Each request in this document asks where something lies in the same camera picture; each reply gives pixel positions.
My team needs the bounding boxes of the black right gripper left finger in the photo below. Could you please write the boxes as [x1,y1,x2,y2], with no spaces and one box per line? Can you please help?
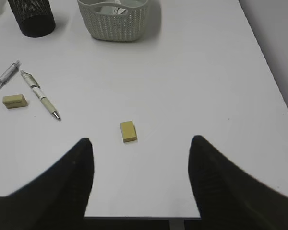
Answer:
[0,138,94,230]

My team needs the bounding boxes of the white waste paper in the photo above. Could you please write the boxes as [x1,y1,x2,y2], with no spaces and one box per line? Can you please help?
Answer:
[112,0,129,15]

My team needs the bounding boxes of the pale green woven basket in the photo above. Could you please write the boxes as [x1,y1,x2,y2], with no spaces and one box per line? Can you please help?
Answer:
[77,0,162,42]

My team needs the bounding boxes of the yellow eraser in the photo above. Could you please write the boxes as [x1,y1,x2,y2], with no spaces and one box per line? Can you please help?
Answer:
[2,94,28,109]
[120,121,137,143]

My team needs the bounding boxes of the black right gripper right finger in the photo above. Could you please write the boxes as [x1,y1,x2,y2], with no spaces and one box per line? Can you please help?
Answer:
[188,135,288,230]

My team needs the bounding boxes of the yellow eraser right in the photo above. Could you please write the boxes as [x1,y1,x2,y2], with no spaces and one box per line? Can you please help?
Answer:
[120,121,137,143]

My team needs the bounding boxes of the black mesh pen holder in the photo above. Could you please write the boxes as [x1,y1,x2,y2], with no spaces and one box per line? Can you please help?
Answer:
[8,0,56,38]

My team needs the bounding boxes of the beige and white pen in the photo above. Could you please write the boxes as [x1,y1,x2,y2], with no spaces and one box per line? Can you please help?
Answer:
[20,70,61,121]

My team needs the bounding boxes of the grey and white pen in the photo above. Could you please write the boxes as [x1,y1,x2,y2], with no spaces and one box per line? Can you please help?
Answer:
[0,60,21,89]

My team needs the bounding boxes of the yellow eraser middle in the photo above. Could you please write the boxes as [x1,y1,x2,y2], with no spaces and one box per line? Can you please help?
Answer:
[2,94,28,109]

